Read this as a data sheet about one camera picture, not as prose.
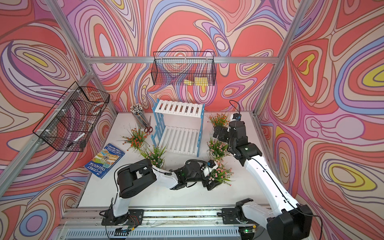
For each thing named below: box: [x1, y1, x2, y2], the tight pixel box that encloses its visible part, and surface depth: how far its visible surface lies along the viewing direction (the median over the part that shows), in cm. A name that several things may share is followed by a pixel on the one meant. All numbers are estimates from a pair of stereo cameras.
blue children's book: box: [84, 143, 126, 179], surface depth 93 cm
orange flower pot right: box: [207, 113, 230, 129], surface depth 101 cm
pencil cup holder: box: [130, 103, 149, 129], surface depth 103 cm
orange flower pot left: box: [116, 128, 151, 153], surface depth 90 cm
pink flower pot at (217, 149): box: [207, 133, 233, 161], surface depth 85 cm
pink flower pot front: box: [207, 161, 235, 187], surface depth 74 cm
